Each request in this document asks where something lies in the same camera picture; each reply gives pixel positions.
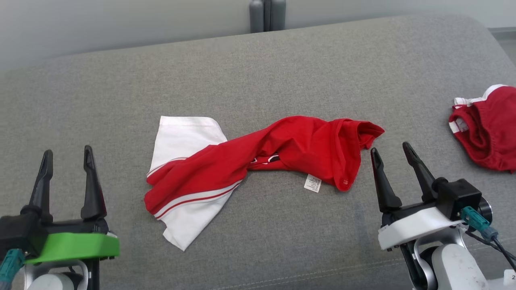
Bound grey partition post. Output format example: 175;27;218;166
249;0;287;33

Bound red shorts with print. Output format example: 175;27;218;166
448;84;516;174

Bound teal cable connector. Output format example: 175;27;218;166
461;206;499;241
0;249;25;284

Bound teal left cable connector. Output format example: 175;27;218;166
0;249;25;284

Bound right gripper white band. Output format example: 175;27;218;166
370;142;464;251

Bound grey fabric sofa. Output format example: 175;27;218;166
0;14;516;290

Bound teal right cable connector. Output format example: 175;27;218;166
461;206;499;241

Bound red and white shirt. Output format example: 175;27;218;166
144;116;385;251

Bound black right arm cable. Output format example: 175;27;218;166
464;228;516;262

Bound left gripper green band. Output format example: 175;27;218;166
21;145;121;265

